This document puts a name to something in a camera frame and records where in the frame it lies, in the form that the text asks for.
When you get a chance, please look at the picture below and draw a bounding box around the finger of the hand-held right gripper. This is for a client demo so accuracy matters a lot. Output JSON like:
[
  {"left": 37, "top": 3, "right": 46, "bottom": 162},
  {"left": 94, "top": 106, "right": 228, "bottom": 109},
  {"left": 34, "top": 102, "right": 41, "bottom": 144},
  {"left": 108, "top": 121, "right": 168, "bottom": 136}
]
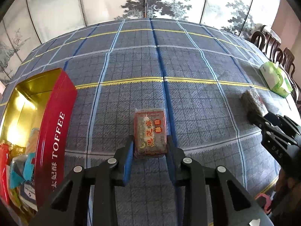
[
  {"left": 247, "top": 111, "right": 271, "bottom": 137},
  {"left": 263, "top": 112, "right": 301, "bottom": 144}
]

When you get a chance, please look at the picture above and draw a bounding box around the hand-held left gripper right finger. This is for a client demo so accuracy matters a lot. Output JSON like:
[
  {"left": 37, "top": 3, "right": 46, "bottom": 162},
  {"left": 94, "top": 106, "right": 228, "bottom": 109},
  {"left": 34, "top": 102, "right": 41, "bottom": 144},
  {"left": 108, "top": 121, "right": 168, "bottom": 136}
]
[{"left": 166, "top": 135, "right": 274, "bottom": 226}]

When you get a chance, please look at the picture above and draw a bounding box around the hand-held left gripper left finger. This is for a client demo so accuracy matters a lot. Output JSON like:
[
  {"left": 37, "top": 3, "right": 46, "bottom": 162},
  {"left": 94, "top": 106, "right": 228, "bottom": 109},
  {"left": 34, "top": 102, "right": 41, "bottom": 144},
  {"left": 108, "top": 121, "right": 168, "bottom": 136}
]
[{"left": 29, "top": 135, "right": 135, "bottom": 226}]

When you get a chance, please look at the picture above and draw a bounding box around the grey sesame cake packet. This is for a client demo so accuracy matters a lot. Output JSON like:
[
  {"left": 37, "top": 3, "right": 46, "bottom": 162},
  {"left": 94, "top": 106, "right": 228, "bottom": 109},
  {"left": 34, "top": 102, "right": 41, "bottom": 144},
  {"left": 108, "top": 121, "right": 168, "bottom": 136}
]
[{"left": 241, "top": 89, "right": 267, "bottom": 117}]

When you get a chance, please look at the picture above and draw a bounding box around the brown sesame cake packet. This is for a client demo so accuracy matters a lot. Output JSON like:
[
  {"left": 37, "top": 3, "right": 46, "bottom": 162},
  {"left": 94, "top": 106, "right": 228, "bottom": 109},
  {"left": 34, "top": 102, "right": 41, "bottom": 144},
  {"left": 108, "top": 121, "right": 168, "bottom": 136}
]
[{"left": 134, "top": 108, "right": 168, "bottom": 159}]

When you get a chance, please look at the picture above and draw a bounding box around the red tin box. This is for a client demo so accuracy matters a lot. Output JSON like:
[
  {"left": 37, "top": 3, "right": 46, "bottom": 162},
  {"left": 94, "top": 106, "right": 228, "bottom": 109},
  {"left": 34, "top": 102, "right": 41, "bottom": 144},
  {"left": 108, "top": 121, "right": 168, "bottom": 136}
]
[{"left": 0, "top": 68, "right": 78, "bottom": 225}]

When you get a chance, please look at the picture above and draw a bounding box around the blue cracker packet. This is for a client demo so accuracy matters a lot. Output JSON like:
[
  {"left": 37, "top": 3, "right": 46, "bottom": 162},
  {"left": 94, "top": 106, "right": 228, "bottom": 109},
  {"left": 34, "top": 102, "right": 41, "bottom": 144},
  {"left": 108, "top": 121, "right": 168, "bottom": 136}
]
[{"left": 17, "top": 127, "right": 41, "bottom": 212}]

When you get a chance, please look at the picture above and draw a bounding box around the teal clear snack packet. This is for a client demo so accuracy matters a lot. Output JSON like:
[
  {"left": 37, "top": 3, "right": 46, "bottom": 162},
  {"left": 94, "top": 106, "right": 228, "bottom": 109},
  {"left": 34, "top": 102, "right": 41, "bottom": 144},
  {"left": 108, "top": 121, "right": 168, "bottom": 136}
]
[{"left": 9, "top": 153, "right": 36, "bottom": 189}]

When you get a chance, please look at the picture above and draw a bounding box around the yellow snack packet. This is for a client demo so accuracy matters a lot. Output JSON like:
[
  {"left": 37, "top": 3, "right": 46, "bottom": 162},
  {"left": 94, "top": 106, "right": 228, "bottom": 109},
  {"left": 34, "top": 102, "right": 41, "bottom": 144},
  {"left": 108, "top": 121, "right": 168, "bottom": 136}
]
[{"left": 8, "top": 186, "right": 31, "bottom": 219}]

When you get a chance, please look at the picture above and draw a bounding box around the red snack packet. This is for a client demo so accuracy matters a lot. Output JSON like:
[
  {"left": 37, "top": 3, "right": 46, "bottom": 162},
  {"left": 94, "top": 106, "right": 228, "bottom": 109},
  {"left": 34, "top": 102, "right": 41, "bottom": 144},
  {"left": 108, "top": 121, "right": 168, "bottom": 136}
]
[{"left": 0, "top": 144, "right": 11, "bottom": 205}]

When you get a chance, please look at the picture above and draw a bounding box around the green tissue pack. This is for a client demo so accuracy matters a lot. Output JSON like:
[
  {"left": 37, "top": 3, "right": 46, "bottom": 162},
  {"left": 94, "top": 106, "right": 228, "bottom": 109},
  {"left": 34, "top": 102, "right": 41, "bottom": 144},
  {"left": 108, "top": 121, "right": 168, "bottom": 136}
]
[{"left": 259, "top": 61, "right": 293, "bottom": 98}]

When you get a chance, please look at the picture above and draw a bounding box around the pink plastic hook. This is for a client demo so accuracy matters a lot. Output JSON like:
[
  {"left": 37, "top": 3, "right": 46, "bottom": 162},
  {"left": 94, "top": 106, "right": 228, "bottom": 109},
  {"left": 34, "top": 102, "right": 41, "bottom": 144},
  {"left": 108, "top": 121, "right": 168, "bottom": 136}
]
[{"left": 255, "top": 193, "right": 272, "bottom": 213}]

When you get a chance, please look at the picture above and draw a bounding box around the dark wooden chair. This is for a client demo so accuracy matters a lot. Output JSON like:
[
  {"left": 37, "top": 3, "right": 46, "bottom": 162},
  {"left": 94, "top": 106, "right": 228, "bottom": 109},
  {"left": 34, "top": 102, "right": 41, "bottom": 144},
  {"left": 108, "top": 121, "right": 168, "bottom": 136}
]
[
  {"left": 270, "top": 47, "right": 296, "bottom": 80},
  {"left": 250, "top": 25, "right": 281, "bottom": 52}
]

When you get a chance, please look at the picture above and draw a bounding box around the blue checked tablecloth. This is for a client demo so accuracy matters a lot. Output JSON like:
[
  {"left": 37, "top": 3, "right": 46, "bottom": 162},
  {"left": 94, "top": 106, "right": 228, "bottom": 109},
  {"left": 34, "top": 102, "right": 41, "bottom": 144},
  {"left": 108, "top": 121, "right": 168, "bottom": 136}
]
[{"left": 0, "top": 18, "right": 301, "bottom": 226}]

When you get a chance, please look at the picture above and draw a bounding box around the ink landscape folding screen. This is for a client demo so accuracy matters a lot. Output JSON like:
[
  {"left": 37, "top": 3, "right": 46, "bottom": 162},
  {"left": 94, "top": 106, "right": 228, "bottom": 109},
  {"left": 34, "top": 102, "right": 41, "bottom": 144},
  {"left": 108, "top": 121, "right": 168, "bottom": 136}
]
[{"left": 0, "top": 0, "right": 281, "bottom": 85}]

